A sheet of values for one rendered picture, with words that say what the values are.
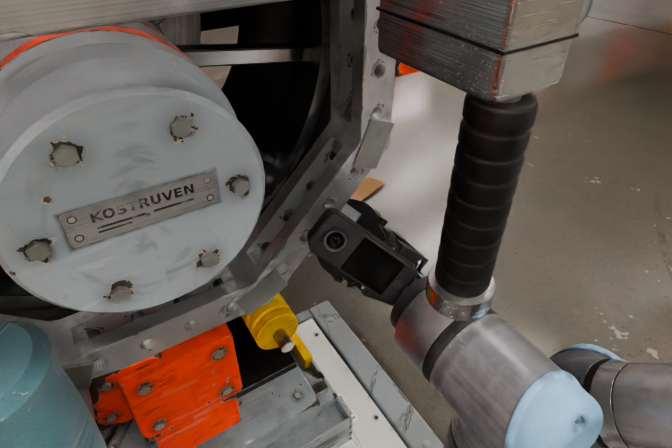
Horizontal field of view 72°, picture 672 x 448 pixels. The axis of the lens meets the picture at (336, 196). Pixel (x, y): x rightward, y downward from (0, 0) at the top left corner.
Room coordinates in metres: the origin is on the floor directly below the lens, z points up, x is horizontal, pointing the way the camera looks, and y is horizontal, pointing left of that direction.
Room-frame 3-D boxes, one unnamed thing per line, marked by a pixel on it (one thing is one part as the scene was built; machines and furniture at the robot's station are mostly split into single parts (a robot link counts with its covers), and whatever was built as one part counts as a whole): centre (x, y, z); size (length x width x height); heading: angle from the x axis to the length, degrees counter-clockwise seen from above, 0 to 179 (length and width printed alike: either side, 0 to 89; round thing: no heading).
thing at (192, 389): (0.36, 0.21, 0.48); 0.16 x 0.12 x 0.17; 32
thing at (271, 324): (0.48, 0.14, 0.51); 0.29 x 0.06 x 0.06; 32
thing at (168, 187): (0.27, 0.15, 0.85); 0.21 x 0.14 x 0.14; 32
